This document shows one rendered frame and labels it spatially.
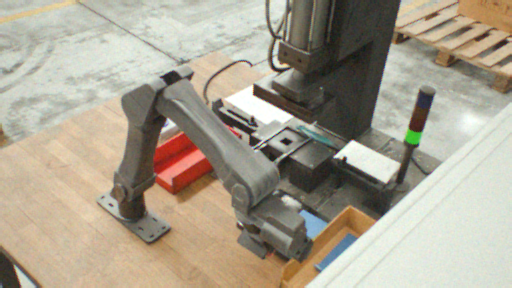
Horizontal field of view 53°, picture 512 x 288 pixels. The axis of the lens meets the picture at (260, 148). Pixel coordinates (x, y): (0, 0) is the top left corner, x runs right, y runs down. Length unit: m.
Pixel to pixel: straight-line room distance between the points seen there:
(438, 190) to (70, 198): 1.20
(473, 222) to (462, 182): 0.02
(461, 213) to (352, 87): 1.26
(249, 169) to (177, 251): 0.40
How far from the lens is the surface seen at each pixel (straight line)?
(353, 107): 1.44
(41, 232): 1.27
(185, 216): 1.24
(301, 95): 1.17
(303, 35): 1.13
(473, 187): 0.18
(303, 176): 1.29
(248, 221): 0.89
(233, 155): 0.83
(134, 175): 1.09
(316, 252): 1.17
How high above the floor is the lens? 1.79
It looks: 38 degrees down
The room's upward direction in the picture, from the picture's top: 4 degrees clockwise
